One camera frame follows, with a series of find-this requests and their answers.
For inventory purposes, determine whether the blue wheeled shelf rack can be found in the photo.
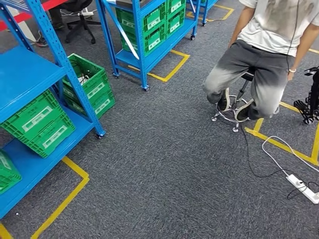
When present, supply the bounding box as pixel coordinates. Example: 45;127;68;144
192;0;219;26
95;0;201;91

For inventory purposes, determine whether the blue metal shelf rack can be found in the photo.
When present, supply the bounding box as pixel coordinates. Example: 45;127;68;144
0;0;107;220

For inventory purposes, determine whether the green plastic crate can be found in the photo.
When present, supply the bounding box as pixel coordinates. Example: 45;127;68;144
166;8;186;40
61;53;116;120
119;24;167;57
0;150;23;195
0;90;76;159
166;0;186;15
116;1;167;34

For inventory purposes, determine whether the chrome swivel stool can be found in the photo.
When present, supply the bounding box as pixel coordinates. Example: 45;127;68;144
211;67;256;133

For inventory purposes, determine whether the yellow floor tape outline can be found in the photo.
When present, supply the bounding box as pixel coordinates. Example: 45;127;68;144
0;156;90;239

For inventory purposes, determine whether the black office chair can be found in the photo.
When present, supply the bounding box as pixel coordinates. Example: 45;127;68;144
58;0;101;44

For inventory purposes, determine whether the person on stool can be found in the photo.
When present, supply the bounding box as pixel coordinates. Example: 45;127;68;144
202;0;319;122

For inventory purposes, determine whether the white power strip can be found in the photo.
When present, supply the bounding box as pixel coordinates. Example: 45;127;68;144
286;174;319;205

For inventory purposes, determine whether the white desk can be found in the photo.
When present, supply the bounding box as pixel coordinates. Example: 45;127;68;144
6;6;37;42

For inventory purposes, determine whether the red barrier belt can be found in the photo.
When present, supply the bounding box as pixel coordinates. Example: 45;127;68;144
0;0;68;32

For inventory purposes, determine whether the white power strip cable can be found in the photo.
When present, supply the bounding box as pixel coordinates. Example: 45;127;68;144
262;135;319;178

